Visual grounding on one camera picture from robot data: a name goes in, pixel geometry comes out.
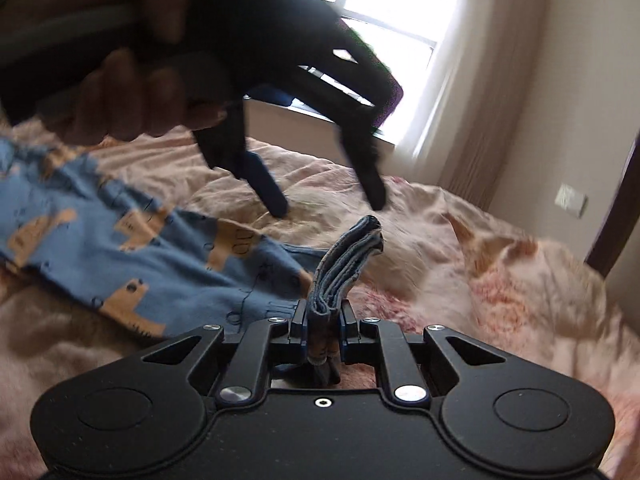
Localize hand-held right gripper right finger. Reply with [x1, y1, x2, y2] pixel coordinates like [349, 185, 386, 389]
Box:
[337, 301, 507, 407]

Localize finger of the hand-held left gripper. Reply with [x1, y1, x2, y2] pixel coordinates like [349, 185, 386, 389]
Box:
[192, 97, 291, 219]
[340, 124, 388, 212]

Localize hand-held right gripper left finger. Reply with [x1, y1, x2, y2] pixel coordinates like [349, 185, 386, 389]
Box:
[141, 301, 308, 407]

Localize blue patterned pants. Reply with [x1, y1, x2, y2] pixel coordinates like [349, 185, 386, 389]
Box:
[0, 137, 386, 396]

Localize person's left hand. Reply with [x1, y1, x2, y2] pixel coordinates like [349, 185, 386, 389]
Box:
[0, 0, 231, 147]

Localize white window sill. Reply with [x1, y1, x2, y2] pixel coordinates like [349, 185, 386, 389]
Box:
[245, 97, 401, 148]

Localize white sheer curtain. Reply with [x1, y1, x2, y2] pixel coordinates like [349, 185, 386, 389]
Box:
[395, 0, 483, 161]

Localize white framed window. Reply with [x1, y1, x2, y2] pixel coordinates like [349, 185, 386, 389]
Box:
[280, 0, 461, 136]

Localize pink floral blanket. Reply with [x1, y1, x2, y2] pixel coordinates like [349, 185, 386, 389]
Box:
[0, 120, 640, 480]

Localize beige pleated curtain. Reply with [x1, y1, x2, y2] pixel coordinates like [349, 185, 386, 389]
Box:
[440, 0, 553, 192]

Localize dark wooden furniture edge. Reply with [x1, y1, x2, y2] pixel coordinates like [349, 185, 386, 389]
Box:
[585, 135, 640, 281]

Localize white wall socket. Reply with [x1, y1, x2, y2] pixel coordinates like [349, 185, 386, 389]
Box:
[555, 183, 587, 218]

